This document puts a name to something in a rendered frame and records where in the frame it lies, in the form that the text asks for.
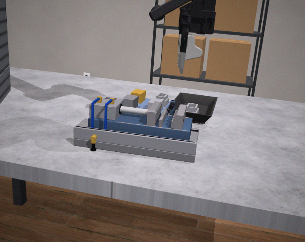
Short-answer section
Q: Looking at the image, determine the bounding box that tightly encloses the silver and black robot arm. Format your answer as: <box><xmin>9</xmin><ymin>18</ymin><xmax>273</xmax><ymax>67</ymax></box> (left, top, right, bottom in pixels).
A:
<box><xmin>149</xmin><ymin>0</ymin><xmax>191</xmax><ymax>21</ymax></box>

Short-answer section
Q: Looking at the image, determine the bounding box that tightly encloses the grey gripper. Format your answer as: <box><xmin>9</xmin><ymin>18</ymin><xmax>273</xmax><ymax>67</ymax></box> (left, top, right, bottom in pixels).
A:
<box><xmin>178</xmin><ymin>0</ymin><xmax>216</xmax><ymax>74</ymax></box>

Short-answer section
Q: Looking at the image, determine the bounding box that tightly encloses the yellow rectangular block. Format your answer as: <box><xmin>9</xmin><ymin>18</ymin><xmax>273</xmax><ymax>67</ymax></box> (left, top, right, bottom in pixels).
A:
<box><xmin>131</xmin><ymin>89</ymin><xmax>146</xmax><ymax>104</ymax></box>

